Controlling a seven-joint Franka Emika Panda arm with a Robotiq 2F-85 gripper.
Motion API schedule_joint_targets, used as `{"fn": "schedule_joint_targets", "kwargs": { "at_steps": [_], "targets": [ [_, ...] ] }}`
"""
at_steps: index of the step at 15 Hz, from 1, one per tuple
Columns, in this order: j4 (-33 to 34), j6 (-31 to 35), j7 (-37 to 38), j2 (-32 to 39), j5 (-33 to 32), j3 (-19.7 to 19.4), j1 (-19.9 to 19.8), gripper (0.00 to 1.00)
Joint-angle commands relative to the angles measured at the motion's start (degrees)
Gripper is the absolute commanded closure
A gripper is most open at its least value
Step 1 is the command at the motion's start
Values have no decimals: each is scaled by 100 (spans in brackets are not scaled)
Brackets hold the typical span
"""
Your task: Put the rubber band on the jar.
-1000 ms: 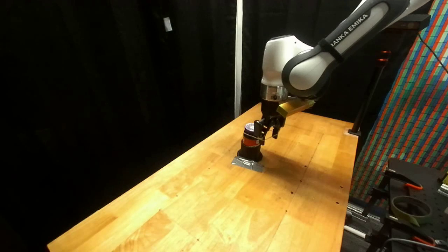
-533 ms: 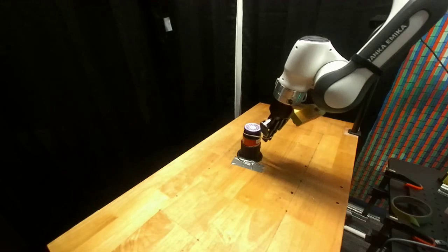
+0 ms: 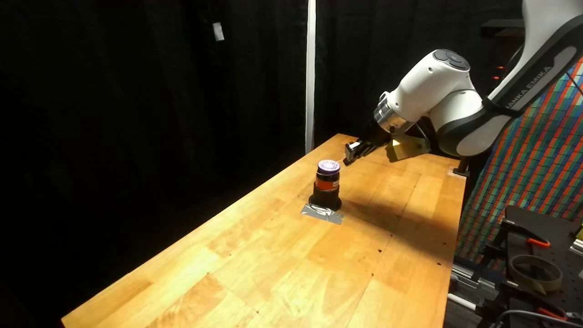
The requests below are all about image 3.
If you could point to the roll of tape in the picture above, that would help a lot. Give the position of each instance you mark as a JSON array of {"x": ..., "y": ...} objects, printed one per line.
[{"x": 535, "y": 273}]

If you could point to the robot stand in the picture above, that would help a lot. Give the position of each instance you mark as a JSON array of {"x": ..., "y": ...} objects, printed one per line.
[{"x": 542, "y": 237}]

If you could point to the grey tape patch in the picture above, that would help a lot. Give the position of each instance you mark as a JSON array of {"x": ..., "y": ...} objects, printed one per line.
[{"x": 321, "y": 213}]

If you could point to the black round base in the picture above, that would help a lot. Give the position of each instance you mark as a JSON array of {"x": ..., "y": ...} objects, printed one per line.
[{"x": 325, "y": 201}]

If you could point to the black table clamp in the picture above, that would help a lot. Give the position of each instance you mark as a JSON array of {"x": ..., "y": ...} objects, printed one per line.
[{"x": 462, "y": 167}]

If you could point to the white pole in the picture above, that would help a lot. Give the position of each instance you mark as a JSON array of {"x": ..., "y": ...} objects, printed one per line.
[{"x": 311, "y": 73}]

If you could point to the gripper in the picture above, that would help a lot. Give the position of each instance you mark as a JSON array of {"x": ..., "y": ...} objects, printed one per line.
[{"x": 374, "y": 133}]

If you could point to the jar with purple lid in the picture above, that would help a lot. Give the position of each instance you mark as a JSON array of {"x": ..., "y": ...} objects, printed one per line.
[{"x": 327, "y": 178}]

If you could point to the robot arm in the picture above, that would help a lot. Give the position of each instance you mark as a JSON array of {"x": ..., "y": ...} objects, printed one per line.
[{"x": 437, "y": 86}]

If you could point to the black curtain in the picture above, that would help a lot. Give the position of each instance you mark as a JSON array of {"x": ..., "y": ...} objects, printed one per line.
[{"x": 150, "y": 114}]

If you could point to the white tag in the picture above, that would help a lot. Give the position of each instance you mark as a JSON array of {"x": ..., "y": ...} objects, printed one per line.
[{"x": 218, "y": 31}]

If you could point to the multicoloured patterned cloth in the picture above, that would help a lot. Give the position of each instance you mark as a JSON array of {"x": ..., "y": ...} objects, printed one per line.
[{"x": 528, "y": 159}]

